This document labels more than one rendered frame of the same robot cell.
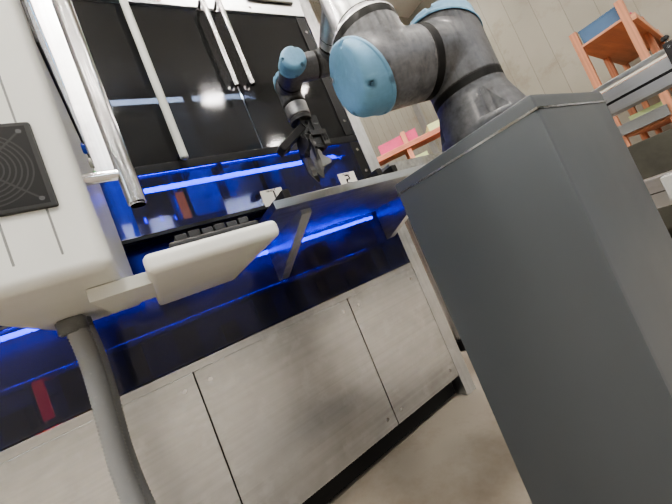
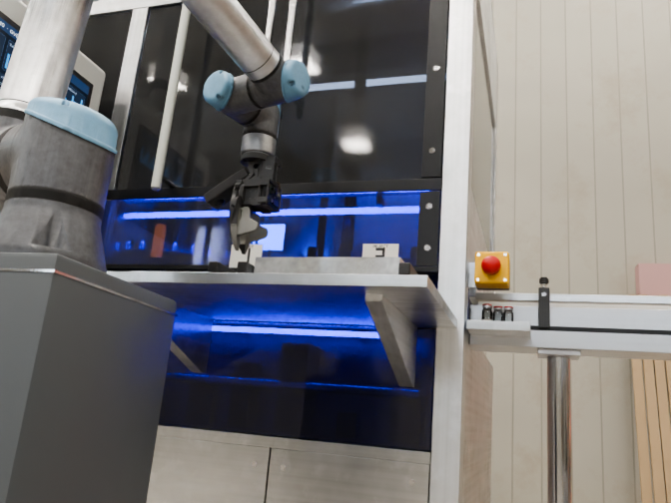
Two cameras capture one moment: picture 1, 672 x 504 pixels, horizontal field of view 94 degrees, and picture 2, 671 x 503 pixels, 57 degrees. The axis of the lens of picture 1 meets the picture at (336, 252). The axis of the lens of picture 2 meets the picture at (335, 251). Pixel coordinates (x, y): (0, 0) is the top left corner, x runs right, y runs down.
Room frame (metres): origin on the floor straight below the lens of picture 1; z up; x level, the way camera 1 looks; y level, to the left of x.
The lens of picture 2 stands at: (0.31, -1.13, 0.65)
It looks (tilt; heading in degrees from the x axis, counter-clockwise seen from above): 15 degrees up; 49
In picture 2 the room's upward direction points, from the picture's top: 5 degrees clockwise
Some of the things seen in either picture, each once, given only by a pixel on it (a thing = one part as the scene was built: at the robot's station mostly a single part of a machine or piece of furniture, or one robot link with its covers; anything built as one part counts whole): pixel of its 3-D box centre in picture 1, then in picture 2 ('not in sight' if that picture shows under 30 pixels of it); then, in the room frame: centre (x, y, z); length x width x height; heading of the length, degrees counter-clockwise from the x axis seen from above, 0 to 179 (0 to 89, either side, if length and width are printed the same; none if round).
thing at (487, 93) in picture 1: (477, 114); (48, 240); (0.53, -0.32, 0.84); 0.15 x 0.15 x 0.10
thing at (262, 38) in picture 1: (285, 77); (361, 75); (1.25, -0.08, 1.50); 0.43 x 0.01 x 0.59; 120
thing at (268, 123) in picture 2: (288, 90); (261, 116); (0.98, -0.06, 1.28); 0.09 x 0.08 x 0.11; 15
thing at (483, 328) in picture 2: not in sight; (499, 330); (1.48, -0.35, 0.87); 0.14 x 0.13 x 0.02; 30
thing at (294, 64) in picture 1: (297, 68); (238, 95); (0.89, -0.10, 1.28); 0.11 x 0.11 x 0.08; 15
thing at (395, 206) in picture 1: (409, 209); (392, 345); (1.18, -0.32, 0.79); 0.34 x 0.03 x 0.13; 30
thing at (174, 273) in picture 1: (185, 278); not in sight; (0.64, 0.30, 0.79); 0.45 x 0.28 x 0.03; 30
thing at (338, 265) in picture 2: (389, 185); (351, 288); (1.11, -0.27, 0.90); 0.34 x 0.26 x 0.04; 30
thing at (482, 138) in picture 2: not in sight; (482, 150); (1.80, -0.07, 1.50); 0.85 x 0.01 x 0.59; 30
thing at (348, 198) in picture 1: (348, 207); (278, 304); (1.06, -0.10, 0.87); 0.70 x 0.48 x 0.02; 120
